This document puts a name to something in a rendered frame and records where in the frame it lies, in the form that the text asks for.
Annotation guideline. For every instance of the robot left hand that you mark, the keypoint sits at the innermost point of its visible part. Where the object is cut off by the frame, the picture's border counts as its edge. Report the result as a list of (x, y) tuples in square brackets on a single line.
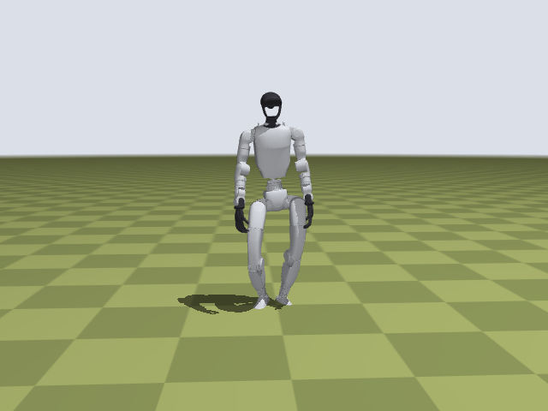
[(309, 204)]

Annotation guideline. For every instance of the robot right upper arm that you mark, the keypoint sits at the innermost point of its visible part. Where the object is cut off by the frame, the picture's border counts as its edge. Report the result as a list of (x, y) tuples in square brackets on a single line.
[(246, 137)]

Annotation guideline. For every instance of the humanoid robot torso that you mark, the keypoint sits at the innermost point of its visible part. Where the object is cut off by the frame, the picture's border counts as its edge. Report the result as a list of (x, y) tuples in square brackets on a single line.
[(272, 157)]

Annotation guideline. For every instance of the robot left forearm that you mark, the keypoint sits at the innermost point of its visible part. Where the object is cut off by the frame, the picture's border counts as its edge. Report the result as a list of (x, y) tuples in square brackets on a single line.
[(306, 185)]

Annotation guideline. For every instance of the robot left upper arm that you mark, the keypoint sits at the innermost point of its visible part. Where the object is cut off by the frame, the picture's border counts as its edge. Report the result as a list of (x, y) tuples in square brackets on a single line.
[(300, 149)]

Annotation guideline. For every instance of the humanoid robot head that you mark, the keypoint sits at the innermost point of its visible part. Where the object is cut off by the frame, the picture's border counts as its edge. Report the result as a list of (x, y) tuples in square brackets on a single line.
[(271, 99)]

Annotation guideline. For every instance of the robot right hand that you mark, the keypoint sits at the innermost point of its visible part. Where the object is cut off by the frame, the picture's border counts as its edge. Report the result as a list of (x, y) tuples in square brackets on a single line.
[(239, 216)]

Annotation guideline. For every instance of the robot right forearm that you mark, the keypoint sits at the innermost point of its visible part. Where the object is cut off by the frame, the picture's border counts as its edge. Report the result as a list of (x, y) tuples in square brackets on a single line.
[(240, 185)]

